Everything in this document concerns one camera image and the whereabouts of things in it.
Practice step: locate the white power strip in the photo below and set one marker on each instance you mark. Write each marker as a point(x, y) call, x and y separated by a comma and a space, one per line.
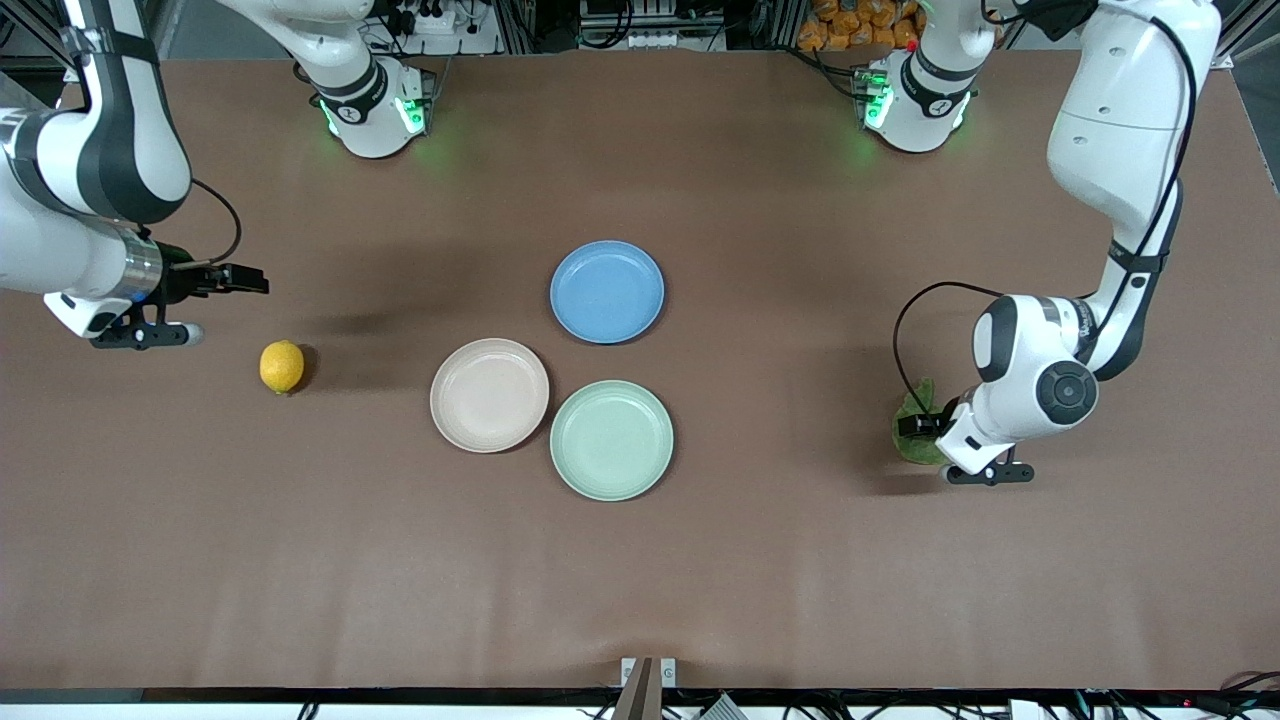
point(440, 22)

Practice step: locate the metal table edge bracket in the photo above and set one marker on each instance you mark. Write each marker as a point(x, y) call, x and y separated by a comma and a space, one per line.
point(640, 690)

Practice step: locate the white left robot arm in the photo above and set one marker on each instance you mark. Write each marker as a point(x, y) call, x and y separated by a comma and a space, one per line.
point(1130, 100)

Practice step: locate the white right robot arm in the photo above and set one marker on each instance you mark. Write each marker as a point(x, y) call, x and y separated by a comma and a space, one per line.
point(50, 250)

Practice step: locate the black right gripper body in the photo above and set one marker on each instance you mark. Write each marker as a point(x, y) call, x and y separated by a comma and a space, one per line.
point(181, 282)

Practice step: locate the beige plate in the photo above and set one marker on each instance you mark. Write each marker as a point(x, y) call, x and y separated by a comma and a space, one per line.
point(489, 396)

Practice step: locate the aluminium frame post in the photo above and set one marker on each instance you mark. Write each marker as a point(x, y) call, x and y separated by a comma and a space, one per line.
point(25, 35)
point(1248, 22)

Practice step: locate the yellow lemon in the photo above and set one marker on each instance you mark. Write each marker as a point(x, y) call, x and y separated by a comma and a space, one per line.
point(281, 367)

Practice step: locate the green lettuce leaf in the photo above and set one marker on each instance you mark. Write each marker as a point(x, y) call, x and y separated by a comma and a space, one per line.
point(908, 400)

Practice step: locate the pile of orange objects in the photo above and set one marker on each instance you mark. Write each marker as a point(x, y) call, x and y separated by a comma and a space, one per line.
point(850, 25)

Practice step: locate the blue plate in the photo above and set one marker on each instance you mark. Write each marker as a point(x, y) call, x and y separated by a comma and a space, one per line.
point(606, 292)

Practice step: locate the grey device with white connectors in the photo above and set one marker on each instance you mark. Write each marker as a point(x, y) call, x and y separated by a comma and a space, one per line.
point(650, 40)

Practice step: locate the grey ribbed adapter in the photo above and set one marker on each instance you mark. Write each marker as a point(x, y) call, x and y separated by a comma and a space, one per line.
point(722, 710)

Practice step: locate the light green plate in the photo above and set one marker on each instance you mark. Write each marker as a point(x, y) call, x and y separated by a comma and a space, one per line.
point(611, 441)

